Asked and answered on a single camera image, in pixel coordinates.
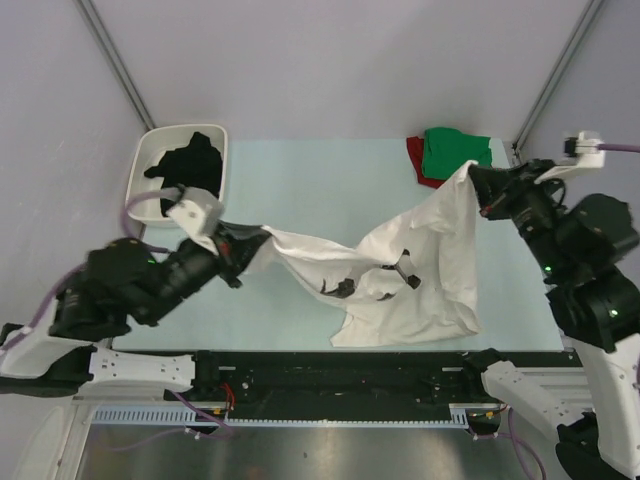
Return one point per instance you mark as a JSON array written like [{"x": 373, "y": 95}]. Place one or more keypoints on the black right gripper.
[{"x": 498, "y": 189}]

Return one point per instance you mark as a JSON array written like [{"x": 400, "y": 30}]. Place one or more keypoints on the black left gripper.
[{"x": 238, "y": 245}]

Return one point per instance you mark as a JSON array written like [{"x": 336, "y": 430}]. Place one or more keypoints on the white t-shirt with robot print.
[{"x": 411, "y": 280}]

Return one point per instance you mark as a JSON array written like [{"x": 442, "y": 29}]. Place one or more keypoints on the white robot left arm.
[{"x": 59, "y": 353}]

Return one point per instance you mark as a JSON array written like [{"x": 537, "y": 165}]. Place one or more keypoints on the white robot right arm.
[{"x": 593, "y": 303}]

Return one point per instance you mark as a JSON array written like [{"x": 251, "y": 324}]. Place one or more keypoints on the green folded t-shirt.
[{"x": 447, "y": 149}]

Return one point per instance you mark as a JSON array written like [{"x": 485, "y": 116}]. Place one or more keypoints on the black t-shirt in bin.
[{"x": 198, "y": 165}]

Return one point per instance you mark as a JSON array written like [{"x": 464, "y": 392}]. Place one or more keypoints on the red folded t-shirt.
[{"x": 415, "y": 150}]

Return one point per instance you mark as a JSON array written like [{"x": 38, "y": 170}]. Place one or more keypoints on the white plastic bin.
[{"x": 155, "y": 143}]

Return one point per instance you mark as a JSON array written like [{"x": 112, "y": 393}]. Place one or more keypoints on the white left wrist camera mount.
[{"x": 197, "y": 214}]

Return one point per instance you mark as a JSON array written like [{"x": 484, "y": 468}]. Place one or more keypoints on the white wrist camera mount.
[
  {"x": 581, "y": 156},
  {"x": 197, "y": 214}
]

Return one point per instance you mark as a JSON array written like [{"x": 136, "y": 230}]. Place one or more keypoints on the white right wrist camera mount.
[{"x": 581, "y": 156}]

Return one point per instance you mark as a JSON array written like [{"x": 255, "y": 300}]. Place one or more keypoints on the right aluminium corner post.
[{"x": 578, "y": 35}]

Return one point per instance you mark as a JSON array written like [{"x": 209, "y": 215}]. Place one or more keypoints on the aluminium corner post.
[
  {"x": 105, "y": 43},
  {"x": 578, "y": 35}
]

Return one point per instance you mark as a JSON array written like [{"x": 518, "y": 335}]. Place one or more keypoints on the left aluminium corner post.
[{"x": 105, "y": 43}]

